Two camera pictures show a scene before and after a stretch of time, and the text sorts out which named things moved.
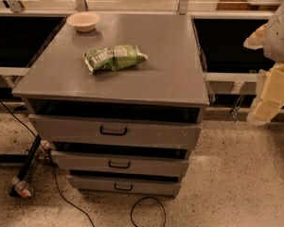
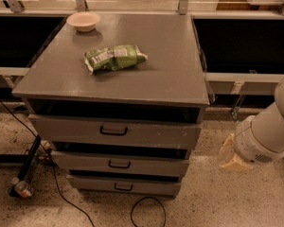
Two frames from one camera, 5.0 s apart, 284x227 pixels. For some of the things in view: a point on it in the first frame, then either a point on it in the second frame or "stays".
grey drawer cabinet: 128,132 stays
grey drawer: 83,160 stays
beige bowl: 84,22 stays
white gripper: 280,37 -> 250,146
